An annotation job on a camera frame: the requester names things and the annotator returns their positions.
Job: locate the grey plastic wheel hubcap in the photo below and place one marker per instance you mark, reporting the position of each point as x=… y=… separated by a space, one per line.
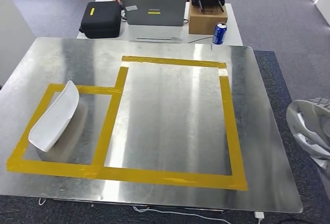
x=309 y=127

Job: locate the steel workbench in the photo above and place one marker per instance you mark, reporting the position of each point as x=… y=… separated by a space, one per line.
x=168 y=120

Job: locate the white curved plastic part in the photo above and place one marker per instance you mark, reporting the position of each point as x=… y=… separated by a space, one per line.
x=55 y=116

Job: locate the grey laptop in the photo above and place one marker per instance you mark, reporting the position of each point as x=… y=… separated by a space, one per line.
x=154 y=9

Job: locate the cardboard box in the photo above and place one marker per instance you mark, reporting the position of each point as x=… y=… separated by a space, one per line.
x=206 y=23

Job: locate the blue drink can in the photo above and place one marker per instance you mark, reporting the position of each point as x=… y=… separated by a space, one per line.
x=220 y=34

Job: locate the white desk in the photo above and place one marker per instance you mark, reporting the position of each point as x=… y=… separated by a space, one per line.
x=232 y=36

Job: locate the black zip case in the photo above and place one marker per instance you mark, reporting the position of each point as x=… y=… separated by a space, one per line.
x=100 y=19

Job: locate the white power strip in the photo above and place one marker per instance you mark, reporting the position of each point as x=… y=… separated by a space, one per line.
x=259 y=215

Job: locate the white side table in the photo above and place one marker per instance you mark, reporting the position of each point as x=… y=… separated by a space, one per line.
x=13 y=38

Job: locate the white low cabinet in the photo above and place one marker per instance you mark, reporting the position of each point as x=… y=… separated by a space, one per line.
x=323 y=0

